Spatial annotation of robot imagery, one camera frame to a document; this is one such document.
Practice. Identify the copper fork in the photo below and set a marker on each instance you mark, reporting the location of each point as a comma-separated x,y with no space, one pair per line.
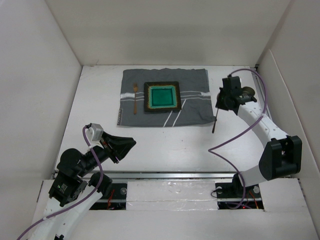
135,89

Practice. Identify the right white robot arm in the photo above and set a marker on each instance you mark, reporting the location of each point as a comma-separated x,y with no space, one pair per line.
282,154

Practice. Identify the aluminium rail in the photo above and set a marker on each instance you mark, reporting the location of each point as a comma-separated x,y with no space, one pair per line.
167,175
267,112

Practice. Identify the right aluminium rail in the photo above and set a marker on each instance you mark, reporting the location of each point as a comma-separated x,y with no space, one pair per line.
267,112

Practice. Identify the square green ceramic plate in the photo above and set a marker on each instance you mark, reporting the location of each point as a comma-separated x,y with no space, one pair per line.
162,96

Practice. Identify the white and brown cup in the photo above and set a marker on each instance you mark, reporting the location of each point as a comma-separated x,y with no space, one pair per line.
248,91

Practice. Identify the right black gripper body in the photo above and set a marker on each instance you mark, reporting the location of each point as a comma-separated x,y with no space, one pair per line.
221,102

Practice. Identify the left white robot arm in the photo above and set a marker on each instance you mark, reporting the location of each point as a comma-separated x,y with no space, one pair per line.
71,197

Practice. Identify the copper spoon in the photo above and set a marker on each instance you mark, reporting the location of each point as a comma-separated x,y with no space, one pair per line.
217,111

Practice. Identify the grey striped cloth placemat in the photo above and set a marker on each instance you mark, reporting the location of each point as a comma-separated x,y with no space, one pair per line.
194,91

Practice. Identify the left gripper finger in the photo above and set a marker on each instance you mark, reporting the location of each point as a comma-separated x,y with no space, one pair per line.
115,141
120,152

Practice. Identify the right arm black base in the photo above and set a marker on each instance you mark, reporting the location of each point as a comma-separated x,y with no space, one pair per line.
231,194

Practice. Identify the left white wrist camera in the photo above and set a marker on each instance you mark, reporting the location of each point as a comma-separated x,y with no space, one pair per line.
94,132

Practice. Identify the front aluminium rail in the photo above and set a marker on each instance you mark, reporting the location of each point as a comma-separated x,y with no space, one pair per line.
167,175

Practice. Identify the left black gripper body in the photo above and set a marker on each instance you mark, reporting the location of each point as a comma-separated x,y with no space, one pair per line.
92,163

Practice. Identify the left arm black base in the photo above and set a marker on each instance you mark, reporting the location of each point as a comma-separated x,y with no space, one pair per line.
115,200

